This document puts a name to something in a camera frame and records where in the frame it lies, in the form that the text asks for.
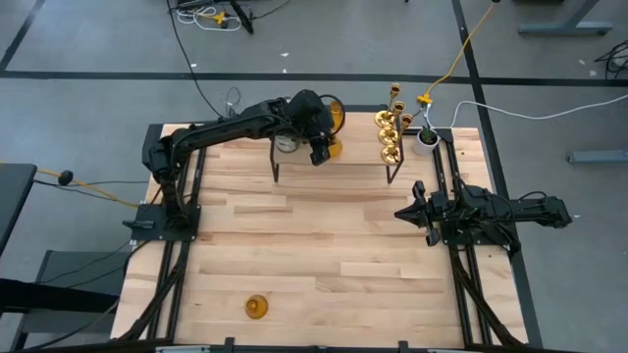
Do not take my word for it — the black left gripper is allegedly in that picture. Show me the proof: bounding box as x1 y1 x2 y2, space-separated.
288 89 340 167

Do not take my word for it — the yellow extension cable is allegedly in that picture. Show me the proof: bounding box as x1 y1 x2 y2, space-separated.
416 1 499 107

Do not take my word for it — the yellow cable with black plug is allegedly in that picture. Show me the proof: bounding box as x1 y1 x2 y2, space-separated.
36 169 141 208

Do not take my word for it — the silver metal candle tin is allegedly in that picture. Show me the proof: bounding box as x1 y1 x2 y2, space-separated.
274 134 301 155

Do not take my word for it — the black hanging cable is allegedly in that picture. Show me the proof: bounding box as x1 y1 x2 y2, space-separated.
165 0 228 120

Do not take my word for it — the black cable bundle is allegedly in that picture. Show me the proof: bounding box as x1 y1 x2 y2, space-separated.
592 42 628 79

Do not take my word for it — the black rig frame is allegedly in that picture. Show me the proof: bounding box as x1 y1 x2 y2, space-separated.
117 125 531 353

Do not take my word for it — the grey desk foot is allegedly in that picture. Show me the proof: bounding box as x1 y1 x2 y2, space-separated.
565 149 628 165

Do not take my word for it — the white cable coil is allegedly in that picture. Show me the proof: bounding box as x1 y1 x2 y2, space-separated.
175 6 244 33

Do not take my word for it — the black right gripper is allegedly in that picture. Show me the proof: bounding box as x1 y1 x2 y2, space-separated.
394 179 448 247

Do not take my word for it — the wooden shelf riser black frame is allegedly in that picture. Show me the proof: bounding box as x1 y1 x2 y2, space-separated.
267 103 403 185

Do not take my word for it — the black clamp with cable loop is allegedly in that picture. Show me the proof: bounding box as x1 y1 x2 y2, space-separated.
225 86 242 119

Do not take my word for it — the grey desk base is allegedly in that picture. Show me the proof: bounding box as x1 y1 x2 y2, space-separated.
9 249 130 352

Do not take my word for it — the grey desk leg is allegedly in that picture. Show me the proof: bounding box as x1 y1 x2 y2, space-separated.
518 0 614 37

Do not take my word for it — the brass candlestick holder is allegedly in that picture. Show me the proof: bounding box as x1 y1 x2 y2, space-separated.
374 82 402 127
377 100 406 147
380 112 415 166

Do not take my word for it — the white pot with green plant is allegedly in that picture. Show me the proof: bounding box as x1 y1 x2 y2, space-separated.
411 125 442 158

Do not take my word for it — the black side table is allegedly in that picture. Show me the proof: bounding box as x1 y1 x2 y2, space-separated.
0 163 38 256

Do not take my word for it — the black stand leg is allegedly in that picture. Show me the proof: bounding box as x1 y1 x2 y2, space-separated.
228 0 255 35

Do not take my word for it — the black beam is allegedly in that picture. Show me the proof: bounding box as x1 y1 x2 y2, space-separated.
0 277 121 315

